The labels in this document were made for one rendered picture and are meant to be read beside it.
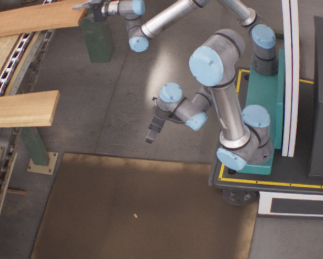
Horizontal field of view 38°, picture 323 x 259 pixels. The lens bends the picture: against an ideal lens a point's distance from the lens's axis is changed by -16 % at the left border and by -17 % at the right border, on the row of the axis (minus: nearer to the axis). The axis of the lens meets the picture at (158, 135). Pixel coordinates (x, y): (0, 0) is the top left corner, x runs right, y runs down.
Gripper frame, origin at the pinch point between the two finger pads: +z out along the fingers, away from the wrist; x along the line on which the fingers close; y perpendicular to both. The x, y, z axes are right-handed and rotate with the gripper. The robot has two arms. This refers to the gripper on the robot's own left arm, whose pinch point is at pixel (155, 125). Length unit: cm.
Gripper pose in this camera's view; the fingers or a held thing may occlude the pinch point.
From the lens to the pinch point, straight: 224.2
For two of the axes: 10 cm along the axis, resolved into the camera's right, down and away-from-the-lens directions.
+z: -2.0, 3.8, 9.0
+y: -9.2, -3.9, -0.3
